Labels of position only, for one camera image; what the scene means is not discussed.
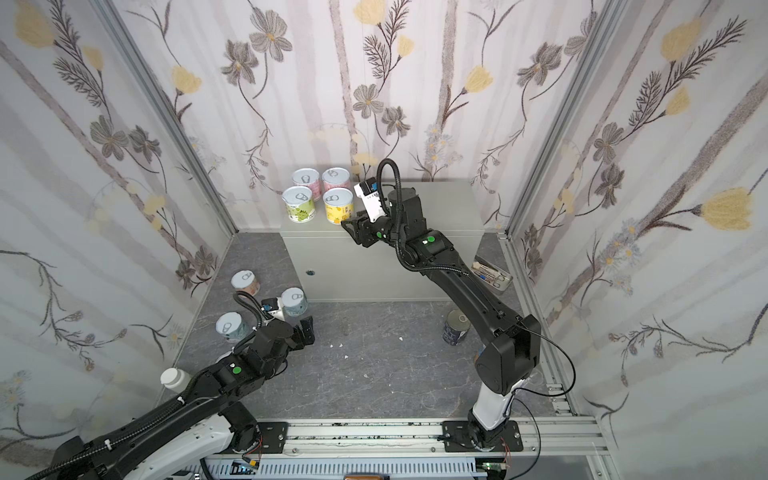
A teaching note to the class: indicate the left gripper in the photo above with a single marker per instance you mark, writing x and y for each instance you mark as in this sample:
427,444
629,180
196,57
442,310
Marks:
297,331

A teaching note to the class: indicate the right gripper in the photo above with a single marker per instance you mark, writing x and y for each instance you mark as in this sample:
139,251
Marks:
363,228

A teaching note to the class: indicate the teal label can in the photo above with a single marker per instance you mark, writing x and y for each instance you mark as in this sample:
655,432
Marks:
232,327
294,302

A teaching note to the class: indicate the yellow label can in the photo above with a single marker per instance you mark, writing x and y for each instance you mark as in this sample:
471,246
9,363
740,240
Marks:
339,205

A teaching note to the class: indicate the pink label can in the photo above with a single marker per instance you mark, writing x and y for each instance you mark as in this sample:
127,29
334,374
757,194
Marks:
310,178
336,177

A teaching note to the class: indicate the green label can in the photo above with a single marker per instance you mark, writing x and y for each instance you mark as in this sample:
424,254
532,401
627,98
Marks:
299,203

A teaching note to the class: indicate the orange label can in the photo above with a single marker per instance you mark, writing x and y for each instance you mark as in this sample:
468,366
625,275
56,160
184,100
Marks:
245,281

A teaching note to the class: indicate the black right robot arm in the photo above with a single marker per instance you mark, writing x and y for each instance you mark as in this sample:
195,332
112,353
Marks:
511,343

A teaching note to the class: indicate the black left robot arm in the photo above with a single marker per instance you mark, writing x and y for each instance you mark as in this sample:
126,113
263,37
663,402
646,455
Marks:
207,417

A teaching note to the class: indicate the white plastic bottle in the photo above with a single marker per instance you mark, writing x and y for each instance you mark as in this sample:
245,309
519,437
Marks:
175,380

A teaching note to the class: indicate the black label can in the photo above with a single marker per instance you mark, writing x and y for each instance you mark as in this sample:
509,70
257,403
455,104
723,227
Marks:
456,327

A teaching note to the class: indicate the small tray of items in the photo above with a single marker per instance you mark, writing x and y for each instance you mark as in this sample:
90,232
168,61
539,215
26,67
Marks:
495,277

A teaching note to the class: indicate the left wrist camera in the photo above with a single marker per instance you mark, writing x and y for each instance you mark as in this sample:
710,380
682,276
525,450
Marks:
273,308

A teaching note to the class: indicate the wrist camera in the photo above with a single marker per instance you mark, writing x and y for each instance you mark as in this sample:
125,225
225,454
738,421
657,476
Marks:
273,308
369,192

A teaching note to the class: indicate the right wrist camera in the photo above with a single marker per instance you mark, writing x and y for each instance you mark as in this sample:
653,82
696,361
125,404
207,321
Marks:
369,192

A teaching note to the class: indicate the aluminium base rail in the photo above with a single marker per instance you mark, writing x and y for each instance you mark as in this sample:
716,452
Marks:
531,447

